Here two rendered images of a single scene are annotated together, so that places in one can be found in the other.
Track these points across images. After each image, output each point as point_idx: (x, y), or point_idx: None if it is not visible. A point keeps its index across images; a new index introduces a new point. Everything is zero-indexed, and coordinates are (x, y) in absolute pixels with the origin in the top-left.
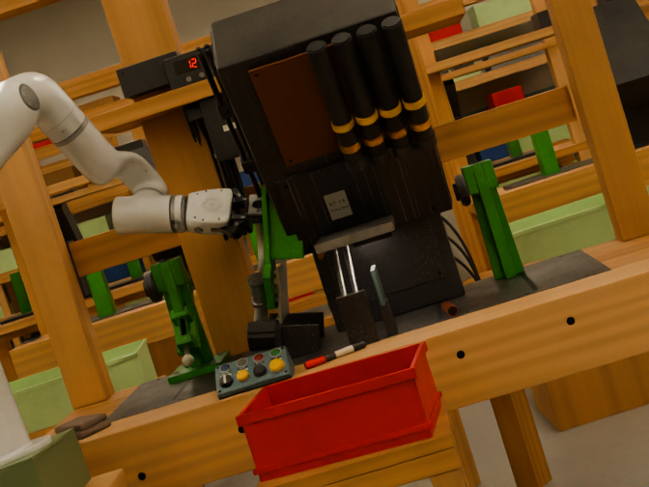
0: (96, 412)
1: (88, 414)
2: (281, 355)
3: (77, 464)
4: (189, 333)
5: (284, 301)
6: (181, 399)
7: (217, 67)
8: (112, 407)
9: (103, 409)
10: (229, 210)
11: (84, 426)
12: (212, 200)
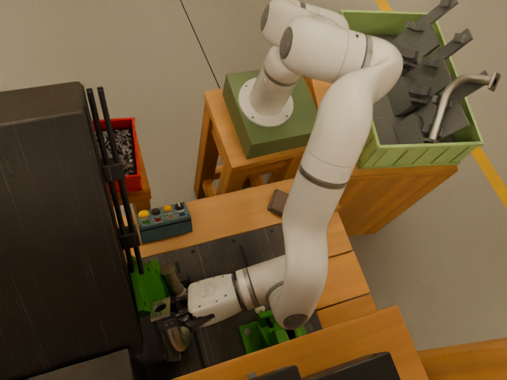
0: (348, 317)
1: (355, 317)
2: (141, 222)
3: (244, 141)
4: (260, 317)
5: None
6: (231, 240)
7: (78, 81)
8: (336, 320)
9: (344, 321)
10: (188, 291)
11: (275, 191)
12: (207, 294)
